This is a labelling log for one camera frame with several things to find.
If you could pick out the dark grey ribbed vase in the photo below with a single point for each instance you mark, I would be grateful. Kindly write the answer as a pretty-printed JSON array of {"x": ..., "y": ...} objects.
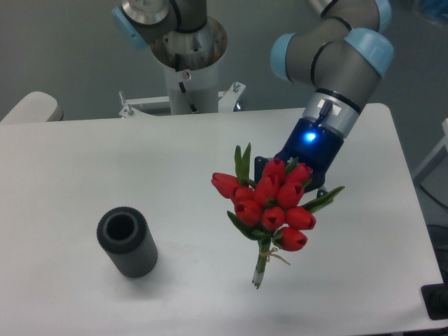
[{"x": 124, "y": 235}]

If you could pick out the second grey robot arm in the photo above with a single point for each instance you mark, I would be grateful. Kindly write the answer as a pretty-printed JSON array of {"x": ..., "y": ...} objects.
[{"x": 144, "y": 22}]

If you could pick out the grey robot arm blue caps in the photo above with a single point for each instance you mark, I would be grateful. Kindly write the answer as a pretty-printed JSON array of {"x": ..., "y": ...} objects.
[{"x": 344, "y": 58}]

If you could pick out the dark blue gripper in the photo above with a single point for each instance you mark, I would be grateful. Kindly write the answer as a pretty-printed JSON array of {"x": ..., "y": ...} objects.
[{"x": 317, "y": 147}]

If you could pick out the black device at table edge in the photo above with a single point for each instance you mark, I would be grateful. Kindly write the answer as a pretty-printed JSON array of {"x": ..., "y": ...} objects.
[{"x": 435, "y": 299}]

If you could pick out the red tulip bouquet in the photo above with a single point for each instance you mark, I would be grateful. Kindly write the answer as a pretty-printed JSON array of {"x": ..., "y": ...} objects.
[{"x": 268, "y": 211}]

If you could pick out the white metal base frame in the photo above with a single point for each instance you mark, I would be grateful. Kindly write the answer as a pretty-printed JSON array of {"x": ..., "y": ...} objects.
[{"x": 226, "y": 102}]

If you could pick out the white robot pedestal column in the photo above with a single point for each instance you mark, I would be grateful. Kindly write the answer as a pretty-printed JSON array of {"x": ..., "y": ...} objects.
[{"x": 190, "y": 61}]

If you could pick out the beige chair backrest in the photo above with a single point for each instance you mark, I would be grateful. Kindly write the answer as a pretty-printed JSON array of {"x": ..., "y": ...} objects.
[{"x": 36, "y": 107}]

